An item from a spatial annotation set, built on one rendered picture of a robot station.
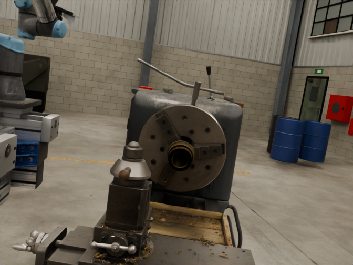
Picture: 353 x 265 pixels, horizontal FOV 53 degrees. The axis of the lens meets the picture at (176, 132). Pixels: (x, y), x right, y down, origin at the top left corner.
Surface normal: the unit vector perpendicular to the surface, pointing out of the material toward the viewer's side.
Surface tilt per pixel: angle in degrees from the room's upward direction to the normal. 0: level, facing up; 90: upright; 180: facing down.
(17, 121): 90
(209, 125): 90
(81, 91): 90
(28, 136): 90
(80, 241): 0
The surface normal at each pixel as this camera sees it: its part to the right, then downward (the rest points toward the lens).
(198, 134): -0.07, 0.13
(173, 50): 0.24, 0.17
